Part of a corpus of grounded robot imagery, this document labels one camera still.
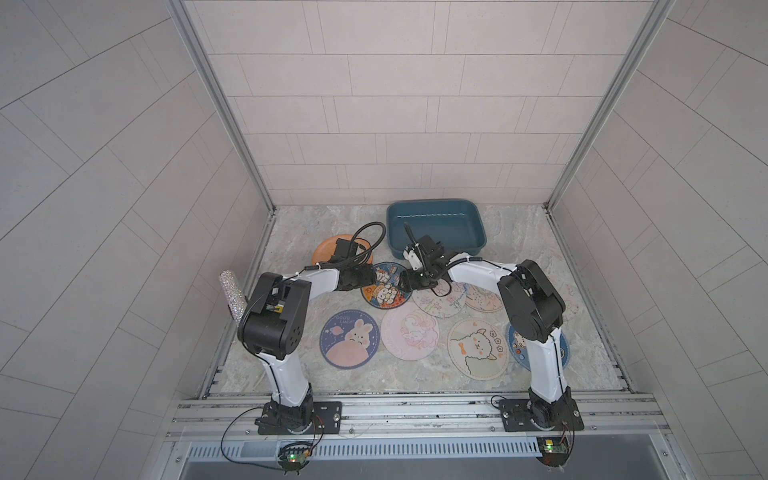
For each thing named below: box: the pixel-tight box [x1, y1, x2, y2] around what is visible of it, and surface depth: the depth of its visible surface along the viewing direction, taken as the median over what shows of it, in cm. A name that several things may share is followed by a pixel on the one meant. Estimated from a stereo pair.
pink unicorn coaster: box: [380, 301, 440, 361], surface depth 87 cm
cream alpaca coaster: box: [447, 318, 509, 381], surface depth 83 cm
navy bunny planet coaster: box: [319, 309, 381, 370], surface depth 86 cm
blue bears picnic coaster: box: [361, 262, 412, 309], surface depth 95 cm
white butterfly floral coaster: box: [412, 281, 467, 319], surface depth 93 cm
